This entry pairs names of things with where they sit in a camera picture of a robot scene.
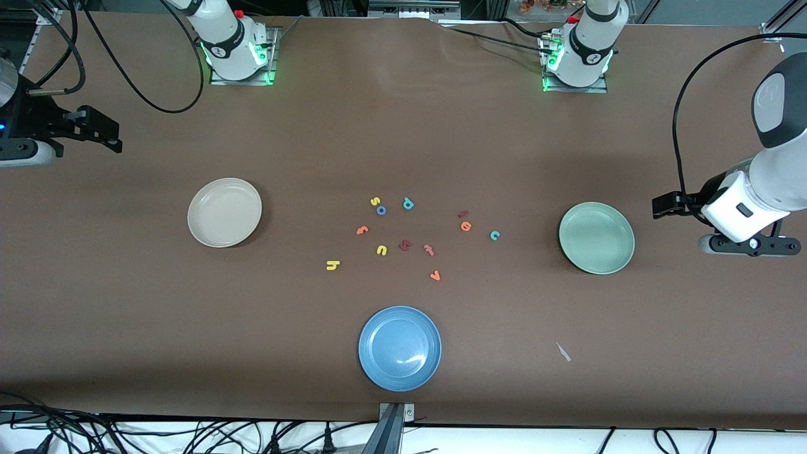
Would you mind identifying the grey power strip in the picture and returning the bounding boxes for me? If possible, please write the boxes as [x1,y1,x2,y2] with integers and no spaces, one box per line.
[369,0,461,20]

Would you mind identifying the black base cable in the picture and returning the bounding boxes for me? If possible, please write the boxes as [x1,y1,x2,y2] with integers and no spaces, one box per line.
[498,18,555,40]
[441,25,549,51]

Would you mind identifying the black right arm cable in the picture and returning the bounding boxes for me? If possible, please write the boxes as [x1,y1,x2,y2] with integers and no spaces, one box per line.
[25,0,206,114]

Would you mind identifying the aluminium frame extrusion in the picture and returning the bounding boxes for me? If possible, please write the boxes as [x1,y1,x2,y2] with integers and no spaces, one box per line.
[766,0,807,32]

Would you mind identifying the green round plate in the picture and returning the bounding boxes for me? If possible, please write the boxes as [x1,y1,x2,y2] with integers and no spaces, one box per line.
[559,202,636,276]

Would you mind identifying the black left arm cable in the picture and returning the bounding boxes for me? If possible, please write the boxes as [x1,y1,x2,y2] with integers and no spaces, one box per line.
[672,33,807,221]

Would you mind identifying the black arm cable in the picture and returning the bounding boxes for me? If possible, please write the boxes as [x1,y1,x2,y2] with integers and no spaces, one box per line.
[25,0,206,114]
[672,33,807,221]

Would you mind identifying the blue round plate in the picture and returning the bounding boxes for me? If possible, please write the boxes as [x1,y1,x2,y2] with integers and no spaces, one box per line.
[358,306,443,392]

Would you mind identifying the beige round plate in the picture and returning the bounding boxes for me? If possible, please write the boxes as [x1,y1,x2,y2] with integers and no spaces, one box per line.
[187,177,263,248]

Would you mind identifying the black floor cable tangle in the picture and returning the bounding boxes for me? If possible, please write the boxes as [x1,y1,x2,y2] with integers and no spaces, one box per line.
[0,391,379,454]

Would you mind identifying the grey camera mount pole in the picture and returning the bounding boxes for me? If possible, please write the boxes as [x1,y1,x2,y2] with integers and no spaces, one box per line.
[363,404,404,454]

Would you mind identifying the aluminium table edge rail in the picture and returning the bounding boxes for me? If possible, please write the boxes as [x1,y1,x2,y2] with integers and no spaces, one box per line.
[18,6,64,75]

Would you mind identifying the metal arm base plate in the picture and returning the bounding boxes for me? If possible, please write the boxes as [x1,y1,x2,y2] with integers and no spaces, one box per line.
[541,35,609,94]
[209,25,278,86]

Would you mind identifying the table cover sheet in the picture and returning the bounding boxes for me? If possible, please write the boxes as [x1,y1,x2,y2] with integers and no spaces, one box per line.
[0,9,807,429]

